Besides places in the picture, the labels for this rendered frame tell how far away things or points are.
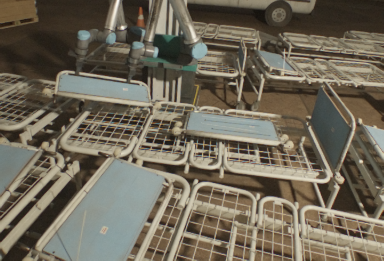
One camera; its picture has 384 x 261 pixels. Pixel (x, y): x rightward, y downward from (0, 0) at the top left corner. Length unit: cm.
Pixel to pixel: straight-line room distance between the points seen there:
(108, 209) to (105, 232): 14
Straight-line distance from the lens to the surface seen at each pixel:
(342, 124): 222
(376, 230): 281
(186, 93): 324
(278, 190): 275
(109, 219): 159
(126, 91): 246
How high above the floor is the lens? 175
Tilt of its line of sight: 28 degrees down
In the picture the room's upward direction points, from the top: 5 degrees clockwise
